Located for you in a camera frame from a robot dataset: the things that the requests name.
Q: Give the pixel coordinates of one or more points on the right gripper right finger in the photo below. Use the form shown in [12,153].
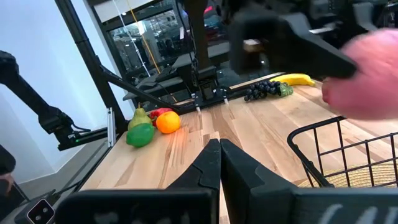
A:
[248,186]

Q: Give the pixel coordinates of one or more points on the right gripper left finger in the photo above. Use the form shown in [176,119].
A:
[192,186]

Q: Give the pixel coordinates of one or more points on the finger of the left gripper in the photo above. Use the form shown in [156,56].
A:
[311,53]
[237,37]

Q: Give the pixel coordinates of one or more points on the yellow banana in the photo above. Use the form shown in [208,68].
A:
[295,79]

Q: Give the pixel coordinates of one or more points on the pink red round fruit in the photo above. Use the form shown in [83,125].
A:
[373,77]

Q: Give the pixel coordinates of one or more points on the green lime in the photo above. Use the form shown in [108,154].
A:
[140,135]

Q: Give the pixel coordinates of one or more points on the red bell pepper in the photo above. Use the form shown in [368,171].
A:
[158,112]

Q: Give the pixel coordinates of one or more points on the green yellow pear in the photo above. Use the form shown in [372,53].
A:
[140,118]

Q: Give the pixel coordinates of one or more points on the black background robot arm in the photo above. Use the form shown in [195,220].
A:
[31,96]

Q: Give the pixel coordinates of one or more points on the orange fruit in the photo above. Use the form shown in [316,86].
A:
[168,122]

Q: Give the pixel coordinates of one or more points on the round woven straw mat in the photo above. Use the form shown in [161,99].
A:
[357,179]

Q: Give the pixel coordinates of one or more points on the black table edge frame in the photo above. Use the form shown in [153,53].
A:
[248,84]

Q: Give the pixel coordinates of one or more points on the silver metal bracket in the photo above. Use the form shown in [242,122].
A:
[111,127]

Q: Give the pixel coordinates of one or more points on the black rig frame post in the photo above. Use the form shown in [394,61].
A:
[87,53]

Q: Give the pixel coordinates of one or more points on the table-level camera box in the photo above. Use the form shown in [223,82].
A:
[40,213]

